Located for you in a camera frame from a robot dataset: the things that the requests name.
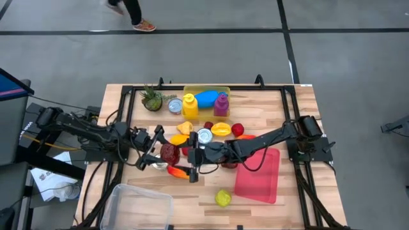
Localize yellow cable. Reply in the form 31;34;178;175
21;133;81;151

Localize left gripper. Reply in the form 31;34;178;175
133;124;174;171

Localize purple plastic bottle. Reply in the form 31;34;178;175
213;93;230;118

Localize thick black cable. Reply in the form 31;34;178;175
81;161;106;224

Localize monitor with blue screen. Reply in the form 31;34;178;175
0;67;35;102

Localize black metal table frame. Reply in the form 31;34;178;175
76;83;351;230

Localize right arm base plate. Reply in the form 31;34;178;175
286;136;334;163

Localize pink translucent plastic bin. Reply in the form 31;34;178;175
234;148;281;204

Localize black case with white lettering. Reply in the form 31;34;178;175
19;102;60;150

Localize black rounded device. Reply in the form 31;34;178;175
0;207;16;230

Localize grey furniture panel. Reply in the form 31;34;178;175
0;79;33;230

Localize clear plastic bin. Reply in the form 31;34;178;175
100;183;174;230

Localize thin black cable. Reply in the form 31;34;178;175
28;94;102;113

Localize grey stand leg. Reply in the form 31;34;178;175
380;114;409;135

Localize yellow translucent plastic bin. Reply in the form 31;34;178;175
181;85;231;121

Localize black stand beam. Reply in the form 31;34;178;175
15;145;86;180

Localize blue plastic bottle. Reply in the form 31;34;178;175
194;90;228;109

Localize dark red textured fruit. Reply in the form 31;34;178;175
160;143;181;167

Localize silver tin can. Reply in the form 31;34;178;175
151;155;169;171
167;98;183;115
196;128;214;144

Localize green toy apple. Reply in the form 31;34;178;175
215;189;233;208

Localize person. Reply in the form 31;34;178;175
101;0;157;33

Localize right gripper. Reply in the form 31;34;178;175
173;130;233;184

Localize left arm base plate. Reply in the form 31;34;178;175
84;149;131;163

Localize yellow toy pear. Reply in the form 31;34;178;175
176;121;194;135

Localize white paper sheets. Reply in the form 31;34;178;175
30;151;81;203

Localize clear plastic cup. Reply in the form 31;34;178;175
52;181;81;203

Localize yellow plastic bottle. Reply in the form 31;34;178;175
182;93;199;121

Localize potted succulent plant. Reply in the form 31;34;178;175
139;84;176;112

